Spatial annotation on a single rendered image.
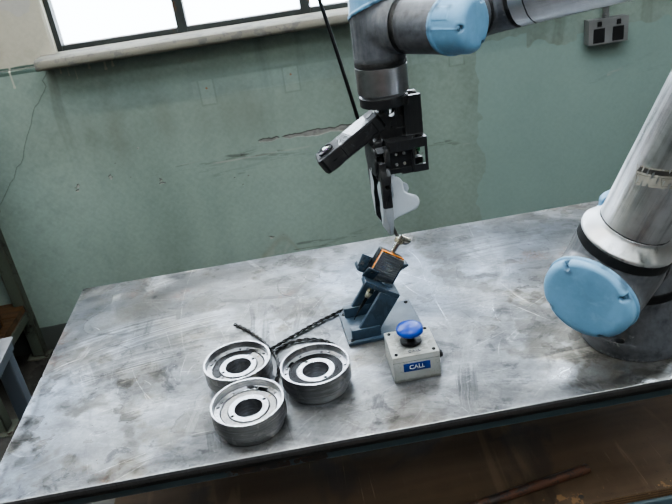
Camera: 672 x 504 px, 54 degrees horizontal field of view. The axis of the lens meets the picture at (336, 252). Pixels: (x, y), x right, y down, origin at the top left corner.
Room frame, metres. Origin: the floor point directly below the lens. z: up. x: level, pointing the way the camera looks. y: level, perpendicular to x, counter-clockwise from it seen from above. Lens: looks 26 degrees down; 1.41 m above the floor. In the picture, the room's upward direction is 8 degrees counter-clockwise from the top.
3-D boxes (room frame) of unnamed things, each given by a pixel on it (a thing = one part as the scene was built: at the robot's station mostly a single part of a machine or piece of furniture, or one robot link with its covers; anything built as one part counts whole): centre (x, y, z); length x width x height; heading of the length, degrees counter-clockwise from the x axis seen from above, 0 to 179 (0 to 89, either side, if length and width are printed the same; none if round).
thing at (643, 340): (0.83, -0.43, 0.85); 0.15 x 0.15 x 0.10
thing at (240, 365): (0.85, 0.18, 0.82); 0.10 x 0.10 x 0.04
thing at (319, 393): (0.81, 0.06, 0.82); 0.10 x 0.10 x 0.04
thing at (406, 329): (0.82, -0.09, 0.85); 0.04 x 0.04 x 0.05
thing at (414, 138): (0.96, -0.11, 1.12); 0.09 x 0.08 x 0.12; 96
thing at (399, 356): (0.82, -0.10, 0.82); 0.08 x 0.07 x 0.05; 93
